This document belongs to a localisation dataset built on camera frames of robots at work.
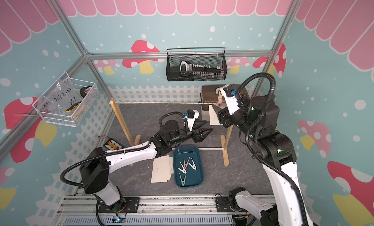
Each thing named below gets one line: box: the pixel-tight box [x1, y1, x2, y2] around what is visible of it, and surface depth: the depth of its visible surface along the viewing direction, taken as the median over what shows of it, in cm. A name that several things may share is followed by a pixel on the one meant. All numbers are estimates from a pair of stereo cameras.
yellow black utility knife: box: [65, 100, 83, 113], surface depth 68 cm
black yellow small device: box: [102, 138, 124, 151], surface depth 97 cm
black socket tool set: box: [179, 60, 224, 78], surface depth 91 cm
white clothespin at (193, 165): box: [188, 157, 197, 170], surface depth 89 cm
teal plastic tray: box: [173, 144, 205, 188], surface depth 87 cm
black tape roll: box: [79, 85, 93, 98], surface depth 82 cm
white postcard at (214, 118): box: [208, 104, 224, 126], surface depth 67 cm
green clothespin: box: [178, 172, 187, 187], surface depth 83 cm
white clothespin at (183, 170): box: [177, 161, 187, 174], surface depth 87 cm
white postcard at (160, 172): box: [150, 154, 171, 184], surface depth 87 cm
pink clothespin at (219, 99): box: [217, 90, 223, 108], surface depth 60 cm
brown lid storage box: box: [200, 84, 224, 112], surface depth 101 cm
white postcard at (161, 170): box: [150, 154, 171, 184], surface depth 87 cm
